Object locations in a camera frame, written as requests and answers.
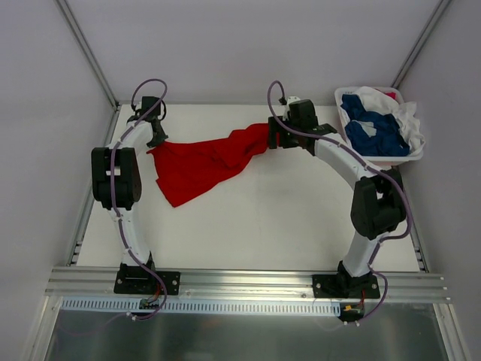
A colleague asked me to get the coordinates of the aluminium mounting rail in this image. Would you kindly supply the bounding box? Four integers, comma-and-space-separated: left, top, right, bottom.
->
45, 266, 452, 304

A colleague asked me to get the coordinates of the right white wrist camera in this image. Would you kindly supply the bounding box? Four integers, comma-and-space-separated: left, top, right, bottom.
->
279, 96, 301, 118

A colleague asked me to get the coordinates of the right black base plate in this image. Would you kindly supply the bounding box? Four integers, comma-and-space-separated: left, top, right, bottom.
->
312, 273, 380, 299

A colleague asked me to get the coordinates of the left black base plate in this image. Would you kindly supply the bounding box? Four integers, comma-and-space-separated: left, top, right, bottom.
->
113, 267, 181, 296

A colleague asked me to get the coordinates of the white t shirt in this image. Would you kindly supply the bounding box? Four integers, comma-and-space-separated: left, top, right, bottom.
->
354, 86, 425, 156

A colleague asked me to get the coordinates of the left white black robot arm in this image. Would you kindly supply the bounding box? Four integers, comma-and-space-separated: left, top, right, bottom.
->
91, 96, 167, 295

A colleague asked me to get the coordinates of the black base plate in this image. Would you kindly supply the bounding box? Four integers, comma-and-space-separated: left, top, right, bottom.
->
113, 267, 181, 296
312, 273, 380, 299

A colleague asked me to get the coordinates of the white slotted cable duct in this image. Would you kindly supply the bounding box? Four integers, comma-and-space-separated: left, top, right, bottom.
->
61, 297, 341, 317

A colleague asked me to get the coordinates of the white laundry basket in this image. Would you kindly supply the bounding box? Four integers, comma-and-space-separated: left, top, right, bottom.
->
334, 86, 423, 166

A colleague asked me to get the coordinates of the blue t shirt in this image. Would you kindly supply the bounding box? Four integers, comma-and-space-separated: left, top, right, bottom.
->
340, 94, 410, 157

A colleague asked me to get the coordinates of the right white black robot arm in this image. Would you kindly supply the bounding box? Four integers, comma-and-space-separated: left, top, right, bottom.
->
268, 96, 408, 298

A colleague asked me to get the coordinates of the red t shirt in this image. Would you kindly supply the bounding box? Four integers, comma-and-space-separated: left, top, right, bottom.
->
148, 123, 268, 208

